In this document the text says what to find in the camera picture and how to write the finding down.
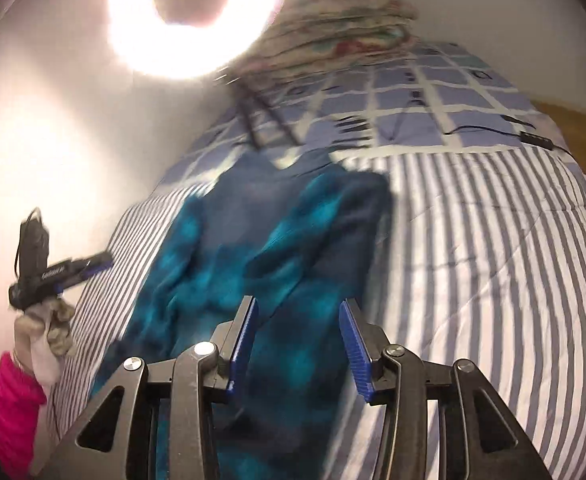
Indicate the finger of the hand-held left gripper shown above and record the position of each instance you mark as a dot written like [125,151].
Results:
[95,263]

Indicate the black light tripod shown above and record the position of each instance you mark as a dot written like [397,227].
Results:
[253,115]

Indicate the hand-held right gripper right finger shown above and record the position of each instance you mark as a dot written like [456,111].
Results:
[355,355]

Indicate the blue plaid fleece garment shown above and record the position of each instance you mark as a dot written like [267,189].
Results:
[293,270]

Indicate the person's left forearm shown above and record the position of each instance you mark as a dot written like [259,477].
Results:
[5,410]

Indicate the blue checked bed sheet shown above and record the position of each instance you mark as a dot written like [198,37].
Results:
[423,100]

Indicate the person's left hand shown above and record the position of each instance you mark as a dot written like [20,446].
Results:
[43,340]

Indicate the folded floral quilt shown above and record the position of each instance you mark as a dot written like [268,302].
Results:
[333,30]

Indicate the grey striped quilt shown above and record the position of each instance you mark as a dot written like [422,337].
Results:
[473,260]

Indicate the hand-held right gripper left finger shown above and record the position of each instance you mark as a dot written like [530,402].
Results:
[240,355]

